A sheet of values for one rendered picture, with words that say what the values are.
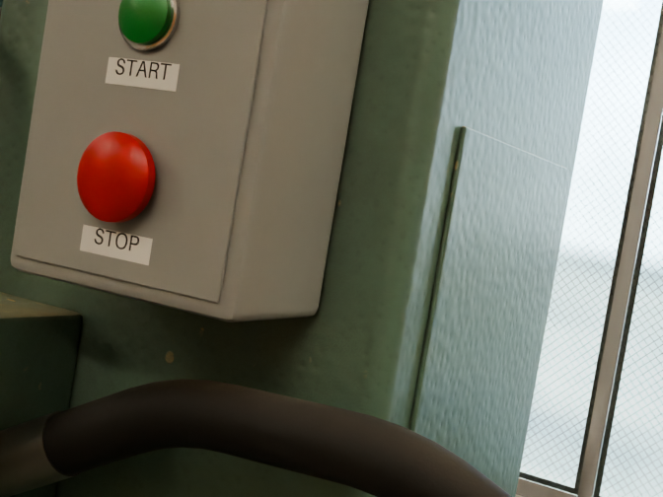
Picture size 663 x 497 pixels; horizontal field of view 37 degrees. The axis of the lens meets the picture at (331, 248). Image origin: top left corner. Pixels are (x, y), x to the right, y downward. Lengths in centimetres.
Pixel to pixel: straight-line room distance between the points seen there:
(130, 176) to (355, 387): 11
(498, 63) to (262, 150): 13
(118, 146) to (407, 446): 13
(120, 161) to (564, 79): 26
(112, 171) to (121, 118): 2
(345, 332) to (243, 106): 10
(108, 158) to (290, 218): 6
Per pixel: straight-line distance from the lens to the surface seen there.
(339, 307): 36
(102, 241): 35
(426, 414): 40
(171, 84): 33
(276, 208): 33
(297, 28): 33
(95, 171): 34
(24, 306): 43
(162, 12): 34
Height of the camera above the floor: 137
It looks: 3 degrees down
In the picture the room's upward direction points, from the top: 9 degrees clockwise
